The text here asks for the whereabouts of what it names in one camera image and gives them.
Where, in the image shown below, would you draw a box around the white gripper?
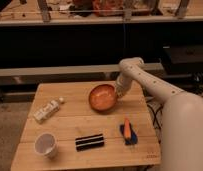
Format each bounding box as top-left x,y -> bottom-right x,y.
115,75 -> 132,98

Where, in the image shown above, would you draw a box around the orange ceramic bowl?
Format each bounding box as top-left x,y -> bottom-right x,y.
88,84 -> 117,111

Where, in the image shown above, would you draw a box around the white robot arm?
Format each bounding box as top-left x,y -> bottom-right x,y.
116,57 -> 203,171

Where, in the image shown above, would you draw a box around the orange carrot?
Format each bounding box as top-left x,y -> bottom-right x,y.
124,118 -> 131,139

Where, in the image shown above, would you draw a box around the blue cloth piece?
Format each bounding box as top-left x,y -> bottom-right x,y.
119,124 -> 138,145

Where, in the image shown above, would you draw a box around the black box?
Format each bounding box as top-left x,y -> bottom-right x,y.
161,45 -> 203,74

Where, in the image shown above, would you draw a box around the light wooden table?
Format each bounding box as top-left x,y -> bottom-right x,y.
11,82 -> 161,171

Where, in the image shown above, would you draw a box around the black striped eraser block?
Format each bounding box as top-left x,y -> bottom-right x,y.
75,134 -> 104,151

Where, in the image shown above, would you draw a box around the white plastic bottle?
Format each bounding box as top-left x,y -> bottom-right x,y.
33,97 -> 64,123

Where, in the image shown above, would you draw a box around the white paper cup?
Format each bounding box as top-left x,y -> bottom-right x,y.
34,133 -> 57,158

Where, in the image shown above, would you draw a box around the grey metal shelf rail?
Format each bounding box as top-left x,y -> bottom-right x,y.
0,62 -> 165,78

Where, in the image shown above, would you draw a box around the black cables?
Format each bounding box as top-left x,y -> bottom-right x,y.
146,97 -> 164,144

